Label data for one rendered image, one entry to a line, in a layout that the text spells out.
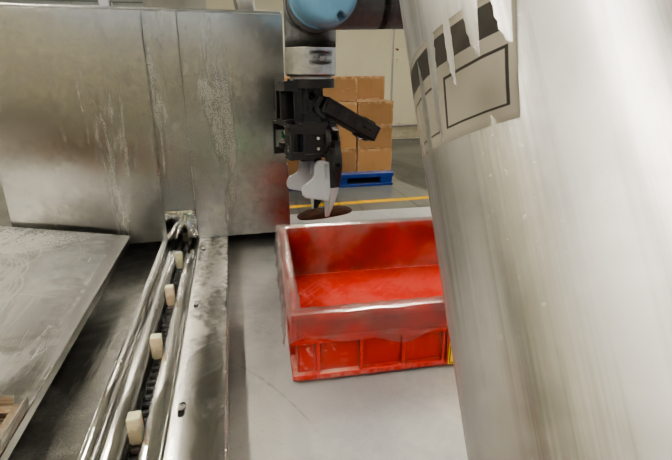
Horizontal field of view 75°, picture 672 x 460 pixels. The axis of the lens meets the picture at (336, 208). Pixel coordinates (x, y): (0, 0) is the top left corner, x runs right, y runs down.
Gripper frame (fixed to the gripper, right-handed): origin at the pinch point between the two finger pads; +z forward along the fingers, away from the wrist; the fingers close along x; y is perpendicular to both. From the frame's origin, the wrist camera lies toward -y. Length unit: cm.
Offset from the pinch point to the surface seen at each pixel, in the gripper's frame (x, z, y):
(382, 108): -329, 16, -241
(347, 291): 1.7, 16.1, -3.5
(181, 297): -5.3, 13.4, 23.2
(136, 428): 21.4, 12.7, 32.3
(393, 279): 1.9, 16.1, -13.4
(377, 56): -565, -45, -394
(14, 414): 19.2, 8.5, 41.8
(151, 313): -2.5, 13.5, 28.0
